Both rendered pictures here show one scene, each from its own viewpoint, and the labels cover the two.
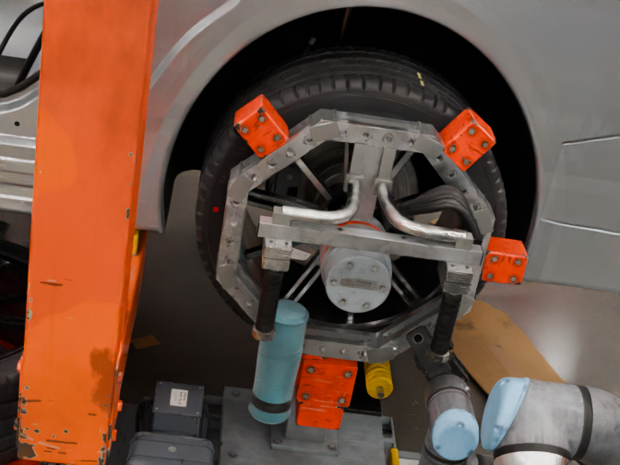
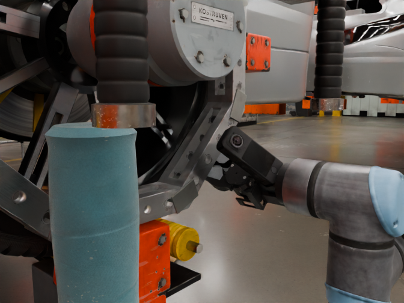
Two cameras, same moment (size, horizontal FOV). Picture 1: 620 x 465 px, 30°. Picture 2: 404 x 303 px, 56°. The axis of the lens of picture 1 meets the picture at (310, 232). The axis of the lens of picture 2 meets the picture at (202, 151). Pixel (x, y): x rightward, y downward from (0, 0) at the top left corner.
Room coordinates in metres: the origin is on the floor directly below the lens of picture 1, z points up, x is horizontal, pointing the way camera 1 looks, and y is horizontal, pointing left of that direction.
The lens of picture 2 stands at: (1.63, 0.19, 0.77)
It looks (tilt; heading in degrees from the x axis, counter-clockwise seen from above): 9 degrees down; 318
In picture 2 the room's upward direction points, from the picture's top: straight up
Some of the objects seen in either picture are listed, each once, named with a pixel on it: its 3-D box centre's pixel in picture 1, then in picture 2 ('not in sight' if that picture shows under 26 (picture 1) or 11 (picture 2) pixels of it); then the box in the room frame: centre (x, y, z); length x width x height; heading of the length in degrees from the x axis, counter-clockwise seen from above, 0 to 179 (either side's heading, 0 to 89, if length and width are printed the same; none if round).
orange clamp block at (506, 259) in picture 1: (501, 260); (244, 53); (2.16, -0.40, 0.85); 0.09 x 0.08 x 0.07; 96
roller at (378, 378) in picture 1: (375, 357); (143, 228); (2.23, -0.20, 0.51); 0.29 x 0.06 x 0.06; 6
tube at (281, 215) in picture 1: (322, 183); not in sight; (1.98, -0.01, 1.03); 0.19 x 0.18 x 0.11; 6
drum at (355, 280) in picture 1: (354, 258); (151, 30); (2.04, -0.10, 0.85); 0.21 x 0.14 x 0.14; 6
